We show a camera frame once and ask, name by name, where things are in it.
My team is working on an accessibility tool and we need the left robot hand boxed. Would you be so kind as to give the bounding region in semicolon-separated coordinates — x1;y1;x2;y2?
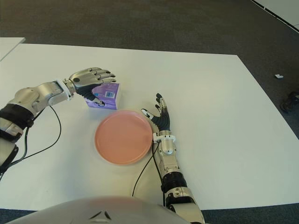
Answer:
62;67;117;108

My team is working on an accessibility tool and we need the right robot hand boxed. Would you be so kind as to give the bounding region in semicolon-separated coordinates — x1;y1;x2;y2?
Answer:
140;93;171;136

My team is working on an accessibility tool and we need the purple tissue paper pack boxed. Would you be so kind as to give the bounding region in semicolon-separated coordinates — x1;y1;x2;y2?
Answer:
84;82;121;110

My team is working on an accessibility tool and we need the pink round plate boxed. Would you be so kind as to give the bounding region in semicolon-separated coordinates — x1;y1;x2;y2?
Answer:
94;110;155;166

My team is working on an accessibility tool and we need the white side table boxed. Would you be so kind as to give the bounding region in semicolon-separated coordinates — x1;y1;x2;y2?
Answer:
0;37;26;62

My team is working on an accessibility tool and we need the silver robot torso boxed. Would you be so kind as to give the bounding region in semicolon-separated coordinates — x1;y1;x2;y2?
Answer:
0;196;187;224

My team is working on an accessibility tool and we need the dark shoe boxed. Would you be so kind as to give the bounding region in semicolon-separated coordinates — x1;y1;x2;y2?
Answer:
280;91;299;114

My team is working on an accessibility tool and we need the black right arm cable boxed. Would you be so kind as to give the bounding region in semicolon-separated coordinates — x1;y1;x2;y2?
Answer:
131;140;165;207

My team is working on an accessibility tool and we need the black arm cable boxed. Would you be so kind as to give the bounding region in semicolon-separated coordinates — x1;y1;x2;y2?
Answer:
0;105;62;182
131;140;165;207

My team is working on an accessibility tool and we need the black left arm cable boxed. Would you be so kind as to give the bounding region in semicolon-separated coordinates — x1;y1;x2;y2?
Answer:
0;105;62;182

